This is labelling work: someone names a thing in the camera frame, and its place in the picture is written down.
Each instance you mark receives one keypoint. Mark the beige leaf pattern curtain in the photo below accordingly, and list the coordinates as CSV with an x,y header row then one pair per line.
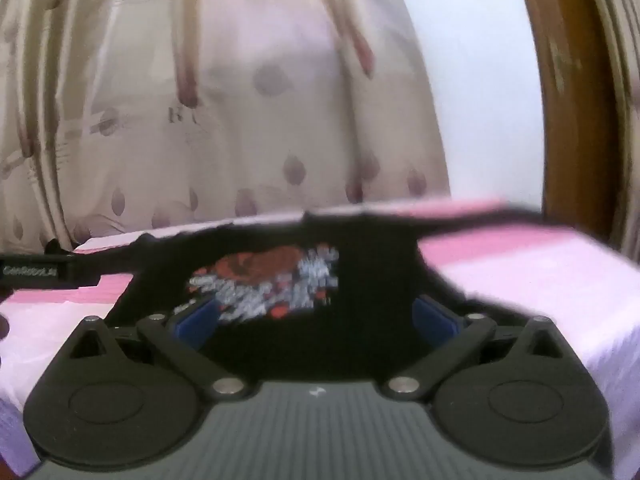
x,y
128,115

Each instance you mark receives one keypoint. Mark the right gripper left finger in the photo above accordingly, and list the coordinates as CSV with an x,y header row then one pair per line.
x,y
179,337

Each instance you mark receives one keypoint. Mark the brown wooden door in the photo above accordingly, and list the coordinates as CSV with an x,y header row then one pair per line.
x,y
582,157

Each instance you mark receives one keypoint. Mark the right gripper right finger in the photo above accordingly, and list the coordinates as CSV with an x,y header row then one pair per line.
x,y
454,340

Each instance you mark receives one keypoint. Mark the black printed small shirt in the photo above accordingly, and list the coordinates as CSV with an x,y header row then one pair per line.
x,y
321,295

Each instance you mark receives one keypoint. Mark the pink checked bed sheet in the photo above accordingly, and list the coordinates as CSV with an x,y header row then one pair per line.
x,y
552,396

